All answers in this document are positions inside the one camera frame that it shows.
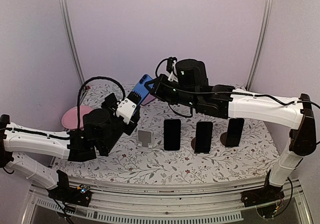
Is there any teal phone dark screen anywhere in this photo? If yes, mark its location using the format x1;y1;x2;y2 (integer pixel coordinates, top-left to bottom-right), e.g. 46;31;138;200
194;122;213;154

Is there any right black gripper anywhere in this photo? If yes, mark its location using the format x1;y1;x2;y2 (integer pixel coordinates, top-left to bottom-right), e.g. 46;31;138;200
145;73;199;109

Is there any black folding phone stand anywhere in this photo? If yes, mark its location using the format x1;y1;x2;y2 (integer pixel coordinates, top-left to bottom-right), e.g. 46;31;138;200
101;93;119;114

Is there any aluminium frame post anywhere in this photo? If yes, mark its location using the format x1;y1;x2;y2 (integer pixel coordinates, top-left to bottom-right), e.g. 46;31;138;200
59;0;85;85
245;0;273;90

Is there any right aluminium frame post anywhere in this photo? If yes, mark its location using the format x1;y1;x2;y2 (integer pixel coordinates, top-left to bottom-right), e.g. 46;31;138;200
245;0;273;90

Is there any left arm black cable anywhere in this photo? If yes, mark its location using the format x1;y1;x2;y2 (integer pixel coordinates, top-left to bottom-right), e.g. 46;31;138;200
76;76;126;130

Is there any wooden round base stand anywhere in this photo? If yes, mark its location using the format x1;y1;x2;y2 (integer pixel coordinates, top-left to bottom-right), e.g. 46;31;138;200
220;132;228;144

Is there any pink round dish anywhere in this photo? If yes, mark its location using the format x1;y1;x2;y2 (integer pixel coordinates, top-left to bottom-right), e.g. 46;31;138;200
61;105;93;130

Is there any white silver stand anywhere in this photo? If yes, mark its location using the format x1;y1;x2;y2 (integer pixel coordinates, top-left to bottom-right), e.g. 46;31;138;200
137;130;154;152

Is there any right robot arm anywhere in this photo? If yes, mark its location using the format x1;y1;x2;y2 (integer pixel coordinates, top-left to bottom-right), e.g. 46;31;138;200
144;57;318;202

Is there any black phone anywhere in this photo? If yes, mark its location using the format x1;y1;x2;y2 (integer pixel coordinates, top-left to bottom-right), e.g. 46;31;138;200
225;118;245;147

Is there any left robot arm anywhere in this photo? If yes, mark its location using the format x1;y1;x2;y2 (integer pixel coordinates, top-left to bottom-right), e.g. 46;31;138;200
0;108;140;201

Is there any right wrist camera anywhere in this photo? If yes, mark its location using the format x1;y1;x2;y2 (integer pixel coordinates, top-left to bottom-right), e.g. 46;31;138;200
166;57;178;82

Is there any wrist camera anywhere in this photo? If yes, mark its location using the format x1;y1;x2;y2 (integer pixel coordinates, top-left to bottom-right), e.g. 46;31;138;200
166;57;178;82
115;90;148;124

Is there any floral table mat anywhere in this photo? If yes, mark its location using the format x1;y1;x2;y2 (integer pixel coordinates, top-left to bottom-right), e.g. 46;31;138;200
52;100;279;185

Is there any blue phone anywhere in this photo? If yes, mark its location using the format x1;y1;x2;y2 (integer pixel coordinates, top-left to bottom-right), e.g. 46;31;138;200
132;74;152;106
163;119;181;151

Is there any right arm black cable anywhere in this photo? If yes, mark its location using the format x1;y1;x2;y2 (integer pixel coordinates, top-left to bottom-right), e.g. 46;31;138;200
154;58;318;119

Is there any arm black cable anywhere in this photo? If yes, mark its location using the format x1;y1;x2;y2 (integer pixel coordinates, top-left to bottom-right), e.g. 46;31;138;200
154;58;318;119
76;76;126;130

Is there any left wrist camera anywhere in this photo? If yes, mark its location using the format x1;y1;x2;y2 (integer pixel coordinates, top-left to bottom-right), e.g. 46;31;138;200
115;90;148;124

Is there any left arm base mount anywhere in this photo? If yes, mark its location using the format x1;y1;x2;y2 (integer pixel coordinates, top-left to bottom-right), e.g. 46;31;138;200
47;170;92;207

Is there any left aluminium frame post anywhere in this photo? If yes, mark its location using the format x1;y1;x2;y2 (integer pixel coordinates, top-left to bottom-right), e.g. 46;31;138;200
59;0;85;85

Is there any pink phone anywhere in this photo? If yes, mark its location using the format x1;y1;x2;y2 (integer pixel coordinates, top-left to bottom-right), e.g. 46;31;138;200
141;94;155;106

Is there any dark round base stand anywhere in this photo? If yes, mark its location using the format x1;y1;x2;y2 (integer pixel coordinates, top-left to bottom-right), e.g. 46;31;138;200
191;138;196;150

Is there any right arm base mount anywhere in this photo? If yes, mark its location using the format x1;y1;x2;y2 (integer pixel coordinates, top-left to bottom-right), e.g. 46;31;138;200
240;170;294;220

